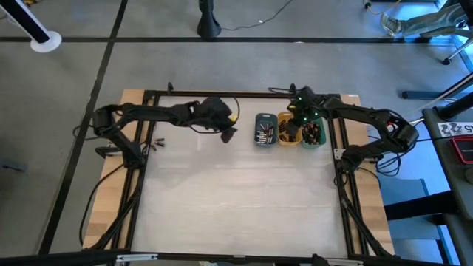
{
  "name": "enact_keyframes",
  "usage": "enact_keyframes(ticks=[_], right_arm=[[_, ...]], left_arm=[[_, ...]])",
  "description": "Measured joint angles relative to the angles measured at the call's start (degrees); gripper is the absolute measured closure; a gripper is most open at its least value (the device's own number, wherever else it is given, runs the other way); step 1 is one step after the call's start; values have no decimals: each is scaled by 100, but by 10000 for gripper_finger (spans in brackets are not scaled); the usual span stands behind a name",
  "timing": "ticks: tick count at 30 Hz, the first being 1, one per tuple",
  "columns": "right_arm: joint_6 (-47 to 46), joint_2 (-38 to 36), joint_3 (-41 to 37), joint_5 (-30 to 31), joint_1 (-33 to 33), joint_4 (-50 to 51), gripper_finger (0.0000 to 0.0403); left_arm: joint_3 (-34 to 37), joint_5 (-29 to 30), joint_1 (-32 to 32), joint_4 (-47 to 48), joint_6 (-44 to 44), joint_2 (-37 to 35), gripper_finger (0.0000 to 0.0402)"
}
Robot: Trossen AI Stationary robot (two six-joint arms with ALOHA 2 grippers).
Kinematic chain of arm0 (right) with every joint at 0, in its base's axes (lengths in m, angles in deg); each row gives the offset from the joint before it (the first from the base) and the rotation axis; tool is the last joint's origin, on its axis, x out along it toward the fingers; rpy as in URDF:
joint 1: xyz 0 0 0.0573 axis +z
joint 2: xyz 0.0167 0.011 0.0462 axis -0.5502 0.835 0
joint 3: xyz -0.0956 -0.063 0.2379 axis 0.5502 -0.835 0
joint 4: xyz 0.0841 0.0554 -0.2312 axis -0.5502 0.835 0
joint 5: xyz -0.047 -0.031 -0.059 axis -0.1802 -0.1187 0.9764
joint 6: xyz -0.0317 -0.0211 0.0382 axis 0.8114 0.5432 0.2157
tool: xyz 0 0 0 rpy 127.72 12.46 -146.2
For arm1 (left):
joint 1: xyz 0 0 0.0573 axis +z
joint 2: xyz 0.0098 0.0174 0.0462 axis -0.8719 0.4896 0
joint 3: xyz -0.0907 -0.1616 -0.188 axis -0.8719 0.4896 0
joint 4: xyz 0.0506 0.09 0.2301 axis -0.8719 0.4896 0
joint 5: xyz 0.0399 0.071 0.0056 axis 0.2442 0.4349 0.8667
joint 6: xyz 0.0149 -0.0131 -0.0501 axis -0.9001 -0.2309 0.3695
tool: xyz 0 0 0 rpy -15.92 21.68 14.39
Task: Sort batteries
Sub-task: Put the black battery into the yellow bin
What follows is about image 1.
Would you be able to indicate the white printed label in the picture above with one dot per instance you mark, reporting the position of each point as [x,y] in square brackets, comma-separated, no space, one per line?
[454,129]

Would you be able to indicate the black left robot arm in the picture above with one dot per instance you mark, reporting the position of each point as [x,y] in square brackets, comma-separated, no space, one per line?
[155,112]

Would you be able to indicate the silver frame bracket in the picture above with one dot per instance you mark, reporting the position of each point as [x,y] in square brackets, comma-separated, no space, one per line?
[338,154]

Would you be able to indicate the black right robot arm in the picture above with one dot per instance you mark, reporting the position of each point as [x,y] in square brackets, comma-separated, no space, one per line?
[362,114]

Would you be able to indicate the black desk crossbar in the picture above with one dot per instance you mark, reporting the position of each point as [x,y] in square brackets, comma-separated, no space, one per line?
[417,208]

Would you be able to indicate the yellow plastic bin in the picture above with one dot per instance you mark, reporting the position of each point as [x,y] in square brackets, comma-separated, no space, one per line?
[284,116]

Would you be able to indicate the silver frame plate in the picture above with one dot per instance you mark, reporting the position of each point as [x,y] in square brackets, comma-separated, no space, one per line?
[347,262]
[136,257]

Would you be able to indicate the black table clamp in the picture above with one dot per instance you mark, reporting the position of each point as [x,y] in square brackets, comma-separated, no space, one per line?
[107,150]

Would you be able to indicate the grey floor object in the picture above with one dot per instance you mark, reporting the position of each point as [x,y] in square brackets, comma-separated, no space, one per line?
[13,165]

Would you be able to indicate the person's shoe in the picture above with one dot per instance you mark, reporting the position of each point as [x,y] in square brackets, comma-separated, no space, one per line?
[391,25]

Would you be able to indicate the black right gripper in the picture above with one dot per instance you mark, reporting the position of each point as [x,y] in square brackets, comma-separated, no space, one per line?
[306,105]

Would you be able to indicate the dark teal plastic bin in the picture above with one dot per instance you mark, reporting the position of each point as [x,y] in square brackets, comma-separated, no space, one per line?
[266,118]

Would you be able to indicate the small black camera box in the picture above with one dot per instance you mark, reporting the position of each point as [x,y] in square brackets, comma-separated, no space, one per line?
[239,259]

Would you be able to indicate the grey desk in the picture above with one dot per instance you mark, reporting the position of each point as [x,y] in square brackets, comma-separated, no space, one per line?
[458,192]

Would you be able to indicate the black aluminium table frame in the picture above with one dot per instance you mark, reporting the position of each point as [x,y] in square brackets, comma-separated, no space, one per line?
[240,94]

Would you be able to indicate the office chair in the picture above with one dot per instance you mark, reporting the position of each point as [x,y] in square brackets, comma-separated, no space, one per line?
[456,50]

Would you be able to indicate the black floor bar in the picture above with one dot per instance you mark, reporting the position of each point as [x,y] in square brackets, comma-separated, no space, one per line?
[421,95]

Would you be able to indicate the mint green plastic bin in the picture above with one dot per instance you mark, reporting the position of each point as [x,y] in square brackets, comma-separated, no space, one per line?
[324,142]

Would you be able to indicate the black pole with white base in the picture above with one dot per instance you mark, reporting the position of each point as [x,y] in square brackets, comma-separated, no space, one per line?
[22,18]

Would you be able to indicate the black tube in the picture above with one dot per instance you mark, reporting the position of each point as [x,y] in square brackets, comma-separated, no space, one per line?
[456,109]

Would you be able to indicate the black floor stand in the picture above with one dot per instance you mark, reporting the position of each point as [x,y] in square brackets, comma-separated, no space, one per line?
[208,26]

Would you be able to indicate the person's leg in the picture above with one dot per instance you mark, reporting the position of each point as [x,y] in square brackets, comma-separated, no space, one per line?
[428,22]

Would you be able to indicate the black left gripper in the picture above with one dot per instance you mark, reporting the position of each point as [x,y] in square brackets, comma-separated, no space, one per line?
[216,114]

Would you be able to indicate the black frame clamp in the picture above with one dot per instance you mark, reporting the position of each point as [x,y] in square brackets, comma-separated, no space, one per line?
[293,89]
[170,88]

